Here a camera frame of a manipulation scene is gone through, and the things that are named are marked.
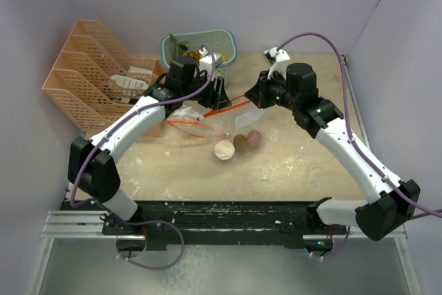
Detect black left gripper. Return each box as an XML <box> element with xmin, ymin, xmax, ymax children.
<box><xmin>182</xmin><ymin>70</ymin><xmax>231</xmax><ymax>111</ymax></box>

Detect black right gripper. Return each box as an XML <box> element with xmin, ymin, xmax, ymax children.
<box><xmin>245</xmin><ymin>69</ymin><xmax>300</xmax><ymax>111</ymax></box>

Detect clear zip bag red seal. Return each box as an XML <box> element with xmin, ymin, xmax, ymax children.
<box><xmin>166</xmin><ymin>106</ymin><xmax>231</xmax><ymax>140</ymax></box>

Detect brown fake mushrooms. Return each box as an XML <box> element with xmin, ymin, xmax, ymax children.
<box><xmin>169</xmin><ymin>34</ymin><xmax>201</xmax><ymax>61</ymax></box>

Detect brown fake potato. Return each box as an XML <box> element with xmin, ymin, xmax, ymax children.
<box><xmin>247</xmin><ymin>130</ymin><xmax>262</xmax><ymax>148</ymax></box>

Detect tan fake potato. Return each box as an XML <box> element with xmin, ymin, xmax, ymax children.
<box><xmin>233</xmin><ymin>134</ymin><xmax>248</xmax><ymax>152</ymax></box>

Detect pale fake onion half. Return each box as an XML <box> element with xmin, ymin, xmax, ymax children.
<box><xmin>213</xmin><ymin>140</ymin><xmax>236</xmax><ymax>161</ymax></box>

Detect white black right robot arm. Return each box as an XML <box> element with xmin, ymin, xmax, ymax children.
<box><xmin>244</xmin><ymin>63</ymin><xmax>421</xmax><ymax>241</ymax></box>

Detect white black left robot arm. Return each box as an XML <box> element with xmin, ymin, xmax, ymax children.
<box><xmin>68</xmin><ymin>54</ymin><xmax>231</xmax><ymax>234</ymax></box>

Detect light blue plastic basket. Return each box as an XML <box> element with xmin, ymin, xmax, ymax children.
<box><xmin>160</xmin><ymin>29</ymin><xmax>238</xmax><ymax>86</ymax></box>

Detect orange mesh file organizer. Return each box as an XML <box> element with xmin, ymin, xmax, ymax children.
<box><xmin>42</xmin><ymin>19</ymin><xmax>166</xmax><ymax>133</ymax></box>

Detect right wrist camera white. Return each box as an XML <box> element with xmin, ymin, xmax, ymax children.
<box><xmin>264</xmin><ymin>47</ymin><xmax>291</xmax><ymax>79</ymax></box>

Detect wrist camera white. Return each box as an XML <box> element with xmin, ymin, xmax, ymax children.
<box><xmin>264</xmin><ymin>47</ymin><xmax>291</xmax><ymax>79</ymax></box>
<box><xmin>198</xmin><ymin>53</ymin><xmax>224</xmax><ymax>75</ymax></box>

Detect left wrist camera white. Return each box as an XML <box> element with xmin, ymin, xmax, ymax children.
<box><xmin>198</xmin><ymin>53</ymin><xmax>224</xmax><ymax>75</ymax></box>

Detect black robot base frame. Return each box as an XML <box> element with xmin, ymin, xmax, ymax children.
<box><xmin>81</xmin><ymin>200</ymin><xmax>347</xmax><ymax>251</ymax></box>

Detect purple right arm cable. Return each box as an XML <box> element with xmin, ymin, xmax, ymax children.
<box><xmin>276</xmin><ymin>32</ymin><xmax>442</xmax><ymax>220</ymax></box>

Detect aluminium rail frame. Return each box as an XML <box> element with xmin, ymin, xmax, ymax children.
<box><xmin>26</xmin><ymin>210</ymin><xmax>104</xmax><ymax>295</ymax></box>

